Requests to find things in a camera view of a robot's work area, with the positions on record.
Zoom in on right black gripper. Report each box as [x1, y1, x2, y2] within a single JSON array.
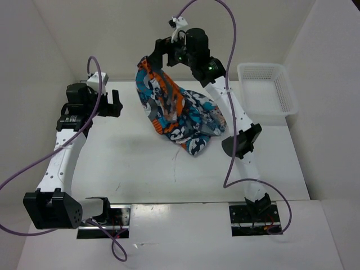
[[148, 28, 196, 69]]

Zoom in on colourful patterned shorts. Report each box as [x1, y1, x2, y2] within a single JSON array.
[[136, 56, 227, 156]]

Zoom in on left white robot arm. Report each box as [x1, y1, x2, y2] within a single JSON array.
[[23, 83, 123, 230]]

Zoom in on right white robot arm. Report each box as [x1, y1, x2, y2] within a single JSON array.
[[147, 28, 271, 222]]

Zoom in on white plastic basket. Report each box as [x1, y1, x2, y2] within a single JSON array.
[[237, 63, 299, 125]]

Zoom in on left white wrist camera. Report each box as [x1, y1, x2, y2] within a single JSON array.
[[86, 72, 109, 95]]

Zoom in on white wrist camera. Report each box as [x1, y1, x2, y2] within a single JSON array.
[[86, 72, 109, 95], [169, 16, 188, 43]]

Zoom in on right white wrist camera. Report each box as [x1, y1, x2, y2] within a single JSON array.
[[169, 16, 188, 43]]

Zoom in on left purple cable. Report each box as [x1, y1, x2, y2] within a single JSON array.
[[0, 56, 128, 262]]

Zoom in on purple cable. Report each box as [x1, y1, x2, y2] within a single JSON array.
[[0, 56, 128, 262], [173, 0, 293, 236]]

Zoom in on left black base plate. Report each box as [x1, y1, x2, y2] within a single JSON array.
[[76, 204, 131, 240]]

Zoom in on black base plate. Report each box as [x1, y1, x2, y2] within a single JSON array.
[[76, 204, 131, 240], [229, 204, 282, 237]]

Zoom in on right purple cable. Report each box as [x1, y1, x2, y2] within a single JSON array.
[[173, 0, 293, 236]]

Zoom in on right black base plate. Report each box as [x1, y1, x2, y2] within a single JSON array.
[[229, 204, 282, 237]]

